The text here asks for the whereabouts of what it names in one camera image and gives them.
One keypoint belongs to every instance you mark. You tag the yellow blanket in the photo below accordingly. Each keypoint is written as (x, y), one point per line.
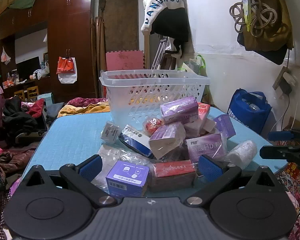
(85, 110)

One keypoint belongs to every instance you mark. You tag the small white hanging bag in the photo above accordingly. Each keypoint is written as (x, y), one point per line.
(5, 56)

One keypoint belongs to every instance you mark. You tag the hanging brown dark bags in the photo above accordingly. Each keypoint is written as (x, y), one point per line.
(275, 40)

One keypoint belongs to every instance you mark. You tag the red brown box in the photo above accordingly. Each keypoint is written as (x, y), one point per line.
(173, 175)

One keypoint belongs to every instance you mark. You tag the purple white box in plastic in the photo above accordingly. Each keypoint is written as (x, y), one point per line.
(165, 140)

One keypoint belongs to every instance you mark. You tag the violet box with barcode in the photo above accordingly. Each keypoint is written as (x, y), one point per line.
(127, 178)

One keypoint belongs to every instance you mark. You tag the small purple box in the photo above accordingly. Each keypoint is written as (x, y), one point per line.
(225, 126)

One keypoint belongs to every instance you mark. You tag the yellow wooden chairs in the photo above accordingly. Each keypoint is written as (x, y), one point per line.
(27, 92)

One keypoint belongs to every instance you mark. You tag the purple box with white print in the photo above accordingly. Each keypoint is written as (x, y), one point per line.
(206, 147)

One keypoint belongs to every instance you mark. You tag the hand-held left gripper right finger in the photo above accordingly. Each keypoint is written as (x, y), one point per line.
(210, 168)

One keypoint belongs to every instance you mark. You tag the metal crutches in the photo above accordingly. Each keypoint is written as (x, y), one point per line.
(158, 52)

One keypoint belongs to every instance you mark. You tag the pink red tissue packet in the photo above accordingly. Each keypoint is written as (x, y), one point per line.
(203, 112)

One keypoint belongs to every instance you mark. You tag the dark clothes pile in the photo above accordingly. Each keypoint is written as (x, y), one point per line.
(15, 122)

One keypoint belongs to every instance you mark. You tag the brown wooden board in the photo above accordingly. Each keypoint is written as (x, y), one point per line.
(120, 22)

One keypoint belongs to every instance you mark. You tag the orange white plastic bag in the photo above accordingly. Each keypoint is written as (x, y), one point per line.
(66, 68)

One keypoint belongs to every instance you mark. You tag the white bandage roll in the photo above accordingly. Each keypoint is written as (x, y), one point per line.
(242, 153)

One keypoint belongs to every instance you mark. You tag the blue shopping bag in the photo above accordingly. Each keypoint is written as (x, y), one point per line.
(248, 110)

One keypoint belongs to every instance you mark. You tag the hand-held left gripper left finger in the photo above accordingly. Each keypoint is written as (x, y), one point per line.
(91, 168)

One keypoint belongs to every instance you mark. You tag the large purple box in plastic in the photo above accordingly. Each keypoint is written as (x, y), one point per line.
(178, 110)

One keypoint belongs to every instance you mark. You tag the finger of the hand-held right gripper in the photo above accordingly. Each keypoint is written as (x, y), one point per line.
(280, 136)
(277, 152)

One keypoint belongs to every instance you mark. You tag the white plastic basket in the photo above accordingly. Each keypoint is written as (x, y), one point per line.
(130, 85)

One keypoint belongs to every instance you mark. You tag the wall power strip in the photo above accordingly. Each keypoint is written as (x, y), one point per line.
(286, 80)

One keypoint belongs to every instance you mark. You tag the black monitor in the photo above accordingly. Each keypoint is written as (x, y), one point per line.
(28, 67)

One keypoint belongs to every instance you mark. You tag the white black hoodie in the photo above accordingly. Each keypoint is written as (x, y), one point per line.
(165, 10)

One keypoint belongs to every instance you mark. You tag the pink foam mat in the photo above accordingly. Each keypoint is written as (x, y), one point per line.
(123, 60)

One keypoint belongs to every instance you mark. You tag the clear plastic bag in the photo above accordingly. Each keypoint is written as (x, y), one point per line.
(115, 155)

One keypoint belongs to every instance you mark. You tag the brown wooden wardrobe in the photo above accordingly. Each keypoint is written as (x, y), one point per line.
(70, 30)

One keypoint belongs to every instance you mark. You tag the white grey medicine box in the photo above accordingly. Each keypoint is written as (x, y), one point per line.
(110, 132)

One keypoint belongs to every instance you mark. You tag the blue white box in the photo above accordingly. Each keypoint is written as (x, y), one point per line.
(135, 140)

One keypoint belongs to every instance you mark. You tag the green white shopping bag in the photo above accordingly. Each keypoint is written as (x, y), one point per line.
(195, 63)

